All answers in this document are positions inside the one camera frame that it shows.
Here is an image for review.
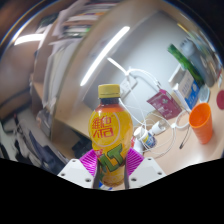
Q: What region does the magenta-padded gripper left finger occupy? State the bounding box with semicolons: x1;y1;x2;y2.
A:
57;148;100;190

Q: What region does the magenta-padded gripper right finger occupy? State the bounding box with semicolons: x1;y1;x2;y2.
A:
125;147;167;190

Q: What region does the yellow drink bottle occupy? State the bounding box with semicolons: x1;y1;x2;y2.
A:
88;83;134;189

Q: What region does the white bottle with blue label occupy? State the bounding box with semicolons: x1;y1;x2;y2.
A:
138;128;158;149

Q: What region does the white power adapter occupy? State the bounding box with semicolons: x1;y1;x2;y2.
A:
151;120;168;135

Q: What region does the magenta pouch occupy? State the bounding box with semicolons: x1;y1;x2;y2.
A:
146;88;183;120

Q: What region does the orange plastic cup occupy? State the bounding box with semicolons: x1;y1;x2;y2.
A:
188;102;214;145

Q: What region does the blue and white carton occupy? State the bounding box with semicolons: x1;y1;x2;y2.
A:
168;64;201;111

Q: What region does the round white dish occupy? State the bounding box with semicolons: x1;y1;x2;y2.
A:
198;84;211;104

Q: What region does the flat round red coaster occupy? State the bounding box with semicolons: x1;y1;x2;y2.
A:
215;89;224;111

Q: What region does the green glass bottle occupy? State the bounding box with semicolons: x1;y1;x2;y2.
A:
167;43;205;88

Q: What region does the under-shelf light bar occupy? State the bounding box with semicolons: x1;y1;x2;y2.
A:
79;25;131;87

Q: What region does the grey shaker bottle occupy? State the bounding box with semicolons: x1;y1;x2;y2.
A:
179;36;218;88

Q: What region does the ceiling tube light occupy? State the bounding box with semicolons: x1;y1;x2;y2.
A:
13;33;46;46

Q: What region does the white wall power strip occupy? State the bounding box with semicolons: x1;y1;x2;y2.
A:
119;75;139;98

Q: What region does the white cable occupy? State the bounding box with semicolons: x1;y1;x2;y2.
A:
107;57;191;151

